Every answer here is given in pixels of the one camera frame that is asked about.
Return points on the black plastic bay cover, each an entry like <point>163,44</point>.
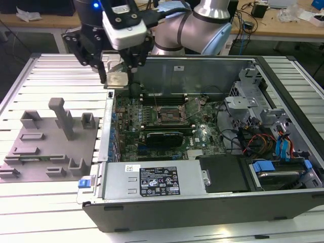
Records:
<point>225,174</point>

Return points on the black rear case fan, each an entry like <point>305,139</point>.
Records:
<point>134,90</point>

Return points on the black open PC case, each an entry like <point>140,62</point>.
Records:
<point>202,215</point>

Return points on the round coin battery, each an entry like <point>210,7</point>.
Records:
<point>204,101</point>

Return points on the grey flat device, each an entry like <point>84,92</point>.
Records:
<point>281,3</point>

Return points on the silver CPU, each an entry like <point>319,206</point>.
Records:
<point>116,80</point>

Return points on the grey parts rack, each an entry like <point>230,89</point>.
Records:
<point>50,152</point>

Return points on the green motherboard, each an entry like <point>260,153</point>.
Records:
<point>207,131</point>

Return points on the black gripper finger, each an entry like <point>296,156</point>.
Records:
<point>76,44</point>
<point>140,53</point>

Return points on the silver chipset heatsink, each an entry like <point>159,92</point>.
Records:
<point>195,154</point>

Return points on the blue box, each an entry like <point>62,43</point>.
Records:
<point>319,4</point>

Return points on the CPU socket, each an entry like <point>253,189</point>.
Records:
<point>172,114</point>

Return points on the metal locking lever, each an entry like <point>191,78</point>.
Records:
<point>155,100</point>

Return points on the white case sticker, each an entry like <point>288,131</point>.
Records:
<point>178,68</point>

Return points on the white crumpled paper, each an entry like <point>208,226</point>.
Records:
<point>26,15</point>

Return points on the hard disk in blue carrier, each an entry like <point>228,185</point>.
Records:
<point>278,177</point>

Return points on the small black transformer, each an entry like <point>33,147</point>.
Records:
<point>248,26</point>

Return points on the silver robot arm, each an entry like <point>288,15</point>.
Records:
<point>197,27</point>

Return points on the wooden desk white frame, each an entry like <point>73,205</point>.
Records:
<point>38,24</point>

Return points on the silver metal drive cage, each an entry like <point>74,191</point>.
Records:
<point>240,102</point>

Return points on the blue case latch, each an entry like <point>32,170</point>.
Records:
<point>84,183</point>

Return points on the small black adapter box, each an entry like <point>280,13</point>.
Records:
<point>258,11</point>

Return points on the silver power supply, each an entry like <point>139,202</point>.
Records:
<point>116,177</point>

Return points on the clear plastic bags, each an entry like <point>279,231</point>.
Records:
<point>291,14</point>

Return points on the black graphics card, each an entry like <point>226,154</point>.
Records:
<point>164,138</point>

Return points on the white cardboard box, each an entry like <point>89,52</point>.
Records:
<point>319,20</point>

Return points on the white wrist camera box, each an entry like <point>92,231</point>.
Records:
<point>124,35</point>

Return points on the large black box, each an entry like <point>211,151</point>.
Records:
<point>50,6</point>

